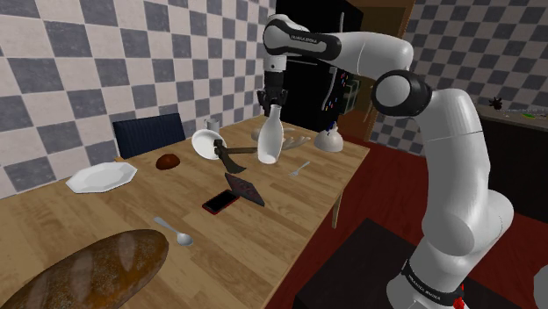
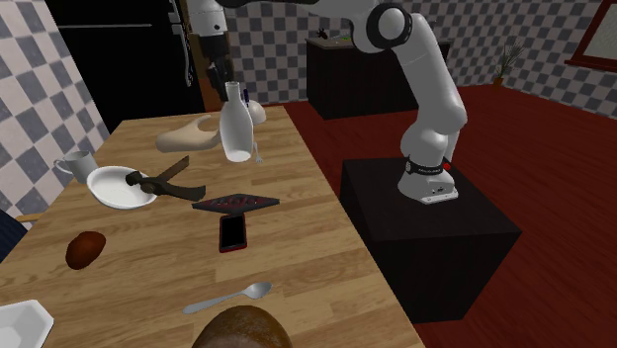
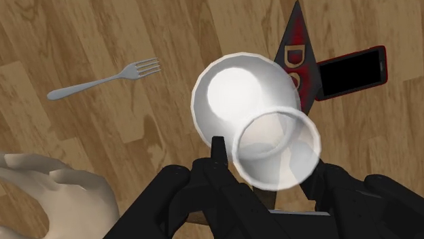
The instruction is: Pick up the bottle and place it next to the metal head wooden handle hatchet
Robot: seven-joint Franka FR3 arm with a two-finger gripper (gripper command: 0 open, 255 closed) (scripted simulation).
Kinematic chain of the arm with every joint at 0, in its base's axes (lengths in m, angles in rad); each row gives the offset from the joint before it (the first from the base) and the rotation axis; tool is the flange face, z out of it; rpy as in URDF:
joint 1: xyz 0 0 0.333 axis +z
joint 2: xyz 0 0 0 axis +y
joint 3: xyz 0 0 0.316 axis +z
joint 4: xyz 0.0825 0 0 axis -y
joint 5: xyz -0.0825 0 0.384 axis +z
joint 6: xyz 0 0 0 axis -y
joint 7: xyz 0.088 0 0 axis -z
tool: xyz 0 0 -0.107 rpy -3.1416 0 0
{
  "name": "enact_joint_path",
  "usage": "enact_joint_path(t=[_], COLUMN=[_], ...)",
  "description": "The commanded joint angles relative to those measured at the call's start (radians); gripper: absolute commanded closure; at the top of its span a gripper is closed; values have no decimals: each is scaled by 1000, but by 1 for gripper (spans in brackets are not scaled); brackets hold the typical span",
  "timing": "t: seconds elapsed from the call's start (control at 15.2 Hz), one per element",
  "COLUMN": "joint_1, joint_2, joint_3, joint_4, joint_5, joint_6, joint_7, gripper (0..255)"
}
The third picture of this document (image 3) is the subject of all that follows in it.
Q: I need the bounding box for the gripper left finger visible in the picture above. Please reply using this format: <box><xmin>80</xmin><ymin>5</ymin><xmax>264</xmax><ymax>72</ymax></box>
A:
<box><xmin>103</xmin><ymin>136</ymin><xmax>289</xmax><ymax>239</ymax></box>

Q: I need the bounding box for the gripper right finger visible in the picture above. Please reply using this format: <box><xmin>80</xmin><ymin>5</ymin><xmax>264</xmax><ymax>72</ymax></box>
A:
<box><xmin>299</xmin><ymin>159</ymin><xmax>424</xmax><ymax>239</ymax></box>

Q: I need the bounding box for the clear glass cup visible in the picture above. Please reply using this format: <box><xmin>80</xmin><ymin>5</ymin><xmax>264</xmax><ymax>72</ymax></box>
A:
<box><xmin>232</xmin><ymin>106</ymin><xmax>322</xmax><ymax>191</ymax></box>

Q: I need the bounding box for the white bowl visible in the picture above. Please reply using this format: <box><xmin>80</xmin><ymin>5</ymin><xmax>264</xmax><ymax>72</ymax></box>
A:
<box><xmin>190</xmin><ymin>52</ymin><xmax>302</xmax><ymax>153</ymax></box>

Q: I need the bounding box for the red smartphone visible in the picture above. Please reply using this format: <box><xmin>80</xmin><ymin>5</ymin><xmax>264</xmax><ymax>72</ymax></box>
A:
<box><xmin>313</xmin><ymin>45</ymin><xmax>389</xmax><ymax>102</ymax></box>

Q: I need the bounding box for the silver fork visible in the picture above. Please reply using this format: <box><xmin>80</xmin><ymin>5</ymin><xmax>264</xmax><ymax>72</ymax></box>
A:
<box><xmin>46</xmin><ymin>57</ymin><xmax>162</xmax><ymax>101</ymax></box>

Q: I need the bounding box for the dark red lettered box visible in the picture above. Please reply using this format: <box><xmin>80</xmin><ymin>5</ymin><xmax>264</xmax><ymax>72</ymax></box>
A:
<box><xmin>252</xmin><ymin>0</ymin><xmax>323</xmax><ymax>210</ymax></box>

